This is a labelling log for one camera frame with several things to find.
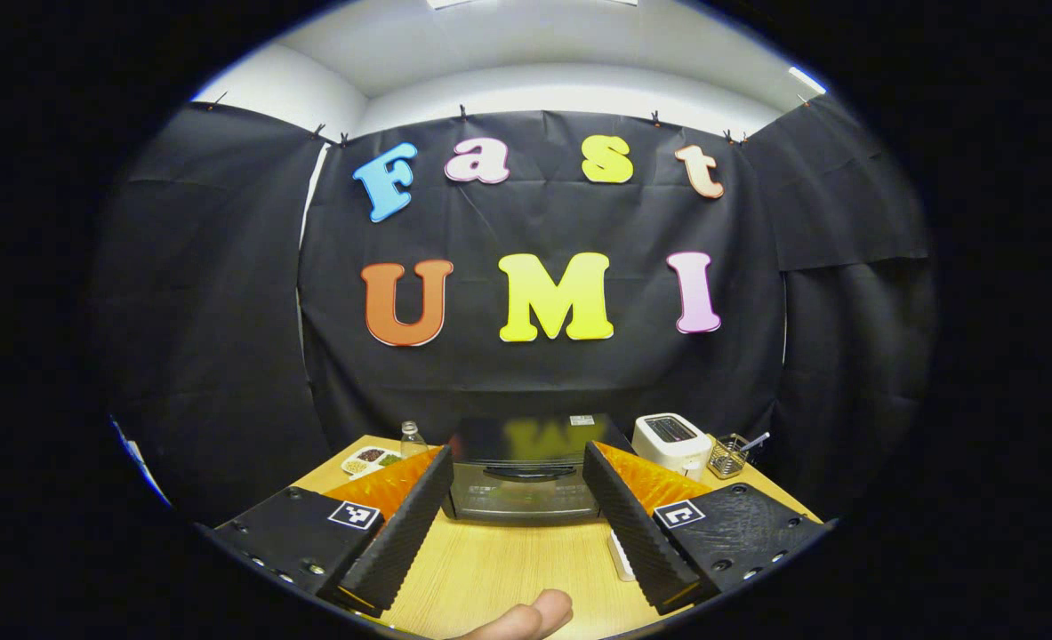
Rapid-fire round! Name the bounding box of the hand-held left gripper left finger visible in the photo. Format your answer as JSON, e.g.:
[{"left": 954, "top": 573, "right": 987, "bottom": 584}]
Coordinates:
[{"left": 210, "top": 444, "right": 455, "bottom": 616}]

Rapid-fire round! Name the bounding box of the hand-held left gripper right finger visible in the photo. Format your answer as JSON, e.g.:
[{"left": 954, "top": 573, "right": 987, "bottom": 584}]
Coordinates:
[{"left": 582, "top": 440, "right": 833, "bottom": 616}]

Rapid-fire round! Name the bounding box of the black electric oven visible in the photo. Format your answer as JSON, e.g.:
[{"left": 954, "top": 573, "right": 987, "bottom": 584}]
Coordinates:
[{"left": 441, "top": 413, "right": 638, "bottom": 525}]

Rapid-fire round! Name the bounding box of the small white plate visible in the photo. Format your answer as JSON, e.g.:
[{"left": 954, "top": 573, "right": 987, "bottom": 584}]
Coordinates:
[{"left": 607, "top": 529, "right": 638, "bottom": 583}]

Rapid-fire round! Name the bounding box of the white divided snack dish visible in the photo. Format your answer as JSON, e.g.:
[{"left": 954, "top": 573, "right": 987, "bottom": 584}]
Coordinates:
[{"left": 341, "top": 445, "right": 402, "bottom": 478}]

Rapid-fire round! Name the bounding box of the white toaster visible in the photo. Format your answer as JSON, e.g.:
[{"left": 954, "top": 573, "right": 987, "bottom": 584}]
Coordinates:
[{"left": 630, "top": 412, "right": 715, "bottom": 481}]

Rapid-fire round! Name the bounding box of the black backdrop cloth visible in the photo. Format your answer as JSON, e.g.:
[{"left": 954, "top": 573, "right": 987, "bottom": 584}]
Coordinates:
[{"left": 90, "top": 93, "right": 936, "bottom": 525}]

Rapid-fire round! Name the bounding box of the blue and white board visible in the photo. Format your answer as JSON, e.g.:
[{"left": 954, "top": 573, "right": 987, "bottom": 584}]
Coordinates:
[{"left": 109, "top": 416, "right": 173, "bottom": 506}]

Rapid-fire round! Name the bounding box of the wire mesh basket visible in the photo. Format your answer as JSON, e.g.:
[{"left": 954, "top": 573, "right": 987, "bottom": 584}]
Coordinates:
[{"left": 708, "top": 433, "right": 751, "bottom": 481}]

